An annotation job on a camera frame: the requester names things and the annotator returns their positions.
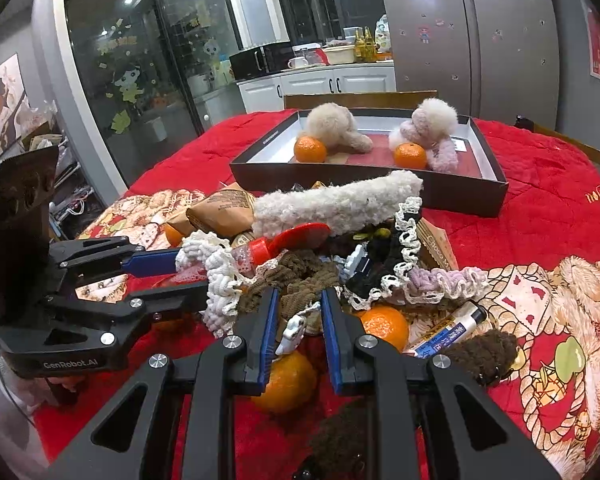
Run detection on cream fluffy headband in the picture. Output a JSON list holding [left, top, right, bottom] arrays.
[[252, 169, 425, 240]]

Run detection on white plastic bag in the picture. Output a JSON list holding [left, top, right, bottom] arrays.
[[374, 13, 395, 59]]

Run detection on round mandarin orange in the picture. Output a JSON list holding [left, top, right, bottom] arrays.
[[393, 142, 428, 170], [293, 135, 328, 164]]

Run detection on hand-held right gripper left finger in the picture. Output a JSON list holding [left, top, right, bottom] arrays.
[[45, 287, 281, 480]]

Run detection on beige plastic basin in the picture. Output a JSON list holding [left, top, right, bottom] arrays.
[[324, 45, 356, 65]]

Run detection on blue white hair clip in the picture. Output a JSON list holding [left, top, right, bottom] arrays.
[[342, 244, 376, 277]]

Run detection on brown paper packet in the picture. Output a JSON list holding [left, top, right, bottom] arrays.
[[186, 182, 257, 246]]

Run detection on white cartoon hair clip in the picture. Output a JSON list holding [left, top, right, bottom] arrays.
[[274, 309, 307, 357]]

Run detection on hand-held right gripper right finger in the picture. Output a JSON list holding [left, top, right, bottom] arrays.
[[321, 287, 561, 480]]

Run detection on silver refrigerator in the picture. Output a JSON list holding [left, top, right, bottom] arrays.
[[372, 0, 574, 134]]

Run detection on wall painting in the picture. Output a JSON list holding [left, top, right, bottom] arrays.
[[0, 52, 34, 162]]

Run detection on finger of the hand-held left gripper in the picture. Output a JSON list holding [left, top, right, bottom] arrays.
[[0, 280, 212, 362], [49, 236, 182, 287]]

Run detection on person's left hand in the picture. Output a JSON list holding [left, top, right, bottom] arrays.
[[42, 374, 86, 407]]

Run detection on wooden chair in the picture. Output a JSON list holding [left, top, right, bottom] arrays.
[[283, 90, 439, 110]]

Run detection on gold foil snack packets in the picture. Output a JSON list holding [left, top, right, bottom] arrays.
[[417, 219, 461, 272]]

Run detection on brown crocheted scrunchie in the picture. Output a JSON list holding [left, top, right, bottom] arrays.
[[237, 248, 342, 314]]

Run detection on blue label tube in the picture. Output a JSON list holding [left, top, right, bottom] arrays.
[[405, 302, 489, 359]]

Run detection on red printed blanket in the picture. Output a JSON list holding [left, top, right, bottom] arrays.
[[32, 107, 600, 480]]

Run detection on white kitchen cabinet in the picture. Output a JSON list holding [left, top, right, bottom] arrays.
[[237, 63, 397, 114]]

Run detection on black cardboard box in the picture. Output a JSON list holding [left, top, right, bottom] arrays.
[[229, 107, 510, 219]]

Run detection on white trash bin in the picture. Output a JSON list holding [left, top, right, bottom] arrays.
[[139, 114, 169, 144]]

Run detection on dark brown fluffy scrunchie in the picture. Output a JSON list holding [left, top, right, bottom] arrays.
[[447, 329, 520, 387], [307, 399, 382, 480]]

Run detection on pink fluffy plush toy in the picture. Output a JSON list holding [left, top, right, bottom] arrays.
[[388, 98, 460, 172]]

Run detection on clear tube with red comb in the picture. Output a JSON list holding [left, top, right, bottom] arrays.
[[230, 222, 333, 274]]

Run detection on person's left forearm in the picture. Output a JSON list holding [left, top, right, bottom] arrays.
[[0, 347, 51, 466]]

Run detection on beige fluffy plush toy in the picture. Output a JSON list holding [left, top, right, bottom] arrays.
[[304, 102, 375, 155]]

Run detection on black microwave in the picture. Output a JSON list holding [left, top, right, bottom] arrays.
[[228, 41, 294, 81]]

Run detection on glass sliding door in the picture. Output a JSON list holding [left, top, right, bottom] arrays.
[[61, 0, 244, 187]]

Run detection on lilac crocheted scrunchie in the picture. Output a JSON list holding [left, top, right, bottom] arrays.
[[405, 264, 491, 307]]

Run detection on white crocheted scrunchie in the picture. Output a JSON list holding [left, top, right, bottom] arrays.
[[174, 230, 247, 339]]

